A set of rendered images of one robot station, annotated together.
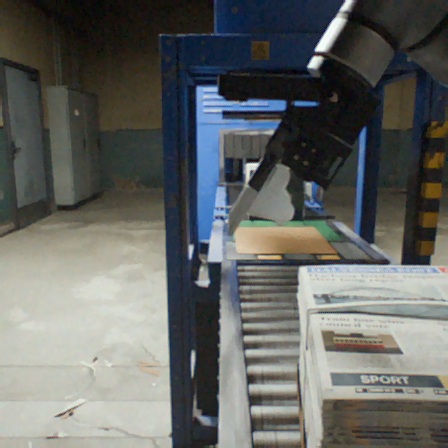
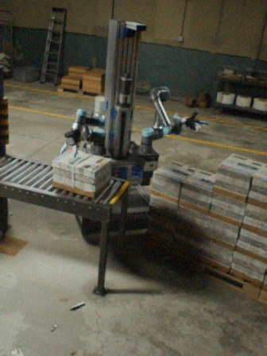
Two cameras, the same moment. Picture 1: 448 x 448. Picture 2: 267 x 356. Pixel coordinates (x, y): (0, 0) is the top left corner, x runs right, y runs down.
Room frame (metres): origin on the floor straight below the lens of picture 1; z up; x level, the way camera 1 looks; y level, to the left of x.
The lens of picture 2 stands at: (-0.58, 2.40, 2.20)
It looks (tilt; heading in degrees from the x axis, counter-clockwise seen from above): 24 degrees down; 284
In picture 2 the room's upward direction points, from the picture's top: 6 degrees clockwise
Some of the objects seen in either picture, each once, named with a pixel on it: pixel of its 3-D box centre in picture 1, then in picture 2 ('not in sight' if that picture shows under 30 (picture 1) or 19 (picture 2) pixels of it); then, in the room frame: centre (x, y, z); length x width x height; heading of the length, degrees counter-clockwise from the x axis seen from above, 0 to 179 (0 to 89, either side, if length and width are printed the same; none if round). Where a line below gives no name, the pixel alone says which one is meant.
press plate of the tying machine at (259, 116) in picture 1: (289, 117); not in sight; (1.85, -0.26, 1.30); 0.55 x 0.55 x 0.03; 0
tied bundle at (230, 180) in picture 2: not in sight; (238, 177); (-0.71, -0.74, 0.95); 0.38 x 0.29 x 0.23; 73
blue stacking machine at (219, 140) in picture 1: (255, 152); not in sight; (4.56, -0.30, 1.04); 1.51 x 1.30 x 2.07; 0
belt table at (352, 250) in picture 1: (285, 247); not in sight; (1.85, -0.26, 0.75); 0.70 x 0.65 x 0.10; 0
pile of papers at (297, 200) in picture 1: (272, 189); not in sight; (2.42, -0.26, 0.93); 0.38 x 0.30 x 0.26; 0
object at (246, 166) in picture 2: not in sight; (242, 164); (-0.72, -0.75, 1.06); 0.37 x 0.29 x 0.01; 73
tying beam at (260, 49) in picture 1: (291, 65); not in sight; (1.85, -0.26, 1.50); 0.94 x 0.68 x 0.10; 90
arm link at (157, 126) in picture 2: not in sight; (159, 114); (0.16, -1.38, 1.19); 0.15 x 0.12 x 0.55; 61
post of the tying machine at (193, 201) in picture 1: (190, 227); not in sight; (2.15, 0.17, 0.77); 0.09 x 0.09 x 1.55; 0
